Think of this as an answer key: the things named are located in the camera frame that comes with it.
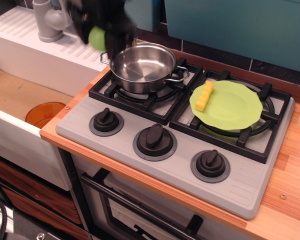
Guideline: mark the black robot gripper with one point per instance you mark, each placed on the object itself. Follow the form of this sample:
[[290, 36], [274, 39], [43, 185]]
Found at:
[[110, 16]]

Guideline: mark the small green pear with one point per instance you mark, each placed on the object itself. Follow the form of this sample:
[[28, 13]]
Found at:
[[96, 38]]

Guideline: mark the stainless steel pot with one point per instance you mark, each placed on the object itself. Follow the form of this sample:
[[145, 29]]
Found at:
[[145, 68]]

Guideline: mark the black left stove knob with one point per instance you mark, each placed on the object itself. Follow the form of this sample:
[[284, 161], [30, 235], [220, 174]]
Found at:
[[106, 123]]

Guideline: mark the black stove knob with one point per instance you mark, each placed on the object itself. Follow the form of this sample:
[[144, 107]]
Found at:
[[210, 166], [155, 143], [106, 123]]

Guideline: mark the black middle stove knob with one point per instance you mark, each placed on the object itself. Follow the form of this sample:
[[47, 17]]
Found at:
[[155, 143]]

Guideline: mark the green plate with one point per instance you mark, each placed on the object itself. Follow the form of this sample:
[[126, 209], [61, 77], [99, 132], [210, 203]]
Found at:
[[231, 106]]

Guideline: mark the grey toy stove top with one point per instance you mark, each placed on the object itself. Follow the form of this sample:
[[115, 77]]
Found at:
[[241, 193]]

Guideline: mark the black right stove knob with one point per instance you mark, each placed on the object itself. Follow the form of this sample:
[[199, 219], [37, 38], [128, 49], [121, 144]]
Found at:
[[210, 166]]

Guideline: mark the grey toy faucet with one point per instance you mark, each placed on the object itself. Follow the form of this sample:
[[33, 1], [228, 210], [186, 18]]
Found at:
[[51, 22]]

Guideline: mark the white toy sink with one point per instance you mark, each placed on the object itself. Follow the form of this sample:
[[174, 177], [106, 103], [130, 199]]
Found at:
[[33, 72]]

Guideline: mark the black left burner grate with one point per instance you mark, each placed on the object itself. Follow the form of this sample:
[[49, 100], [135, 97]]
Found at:
[[159, 106]]

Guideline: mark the black burner grate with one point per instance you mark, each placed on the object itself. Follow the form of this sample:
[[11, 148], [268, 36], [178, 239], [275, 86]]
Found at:
[[254, 142], [159, 106]]

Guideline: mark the orange plastic cup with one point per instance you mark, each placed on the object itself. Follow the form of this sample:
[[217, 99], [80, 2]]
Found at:
[[41, 114]]

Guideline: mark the wooden drawer fronts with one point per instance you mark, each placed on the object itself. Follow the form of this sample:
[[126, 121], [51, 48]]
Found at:
[[41, 201]]

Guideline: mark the black right burner grate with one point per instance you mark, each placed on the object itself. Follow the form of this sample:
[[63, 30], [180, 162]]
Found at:
[[254, 142]]

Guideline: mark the oven door window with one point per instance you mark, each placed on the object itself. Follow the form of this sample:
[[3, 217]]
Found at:
[[131, 225]]

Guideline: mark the black oven door handle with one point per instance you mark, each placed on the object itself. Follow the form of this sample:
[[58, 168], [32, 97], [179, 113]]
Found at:
[[189, 233]]

